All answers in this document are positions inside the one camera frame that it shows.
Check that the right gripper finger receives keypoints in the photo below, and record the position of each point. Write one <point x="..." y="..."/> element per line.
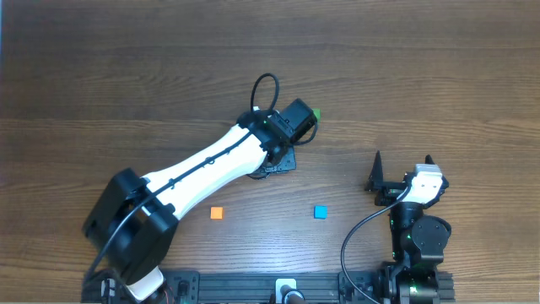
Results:
<point x="430" y="160"/>
<point x="376" y="171"/>

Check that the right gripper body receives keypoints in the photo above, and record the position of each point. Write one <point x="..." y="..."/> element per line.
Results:
<point x="390" y="192"/>

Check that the blue cube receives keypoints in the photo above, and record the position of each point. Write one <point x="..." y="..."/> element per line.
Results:
<point x="320" y="212"/>

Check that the green cube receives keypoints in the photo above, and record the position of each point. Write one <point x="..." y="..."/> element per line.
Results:
<point x="317" y="114"/>

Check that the orange cube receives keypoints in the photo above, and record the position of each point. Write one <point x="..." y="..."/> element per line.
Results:
<point x="216" y="213"/>

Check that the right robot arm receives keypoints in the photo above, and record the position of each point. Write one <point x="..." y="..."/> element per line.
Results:
<point x="428" y="236"/>

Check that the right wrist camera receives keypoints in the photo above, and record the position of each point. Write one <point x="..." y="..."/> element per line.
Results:
<point x="426" y="183"/>

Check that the mounting rail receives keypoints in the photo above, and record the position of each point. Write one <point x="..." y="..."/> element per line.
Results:
<point x="244" y="287"/>

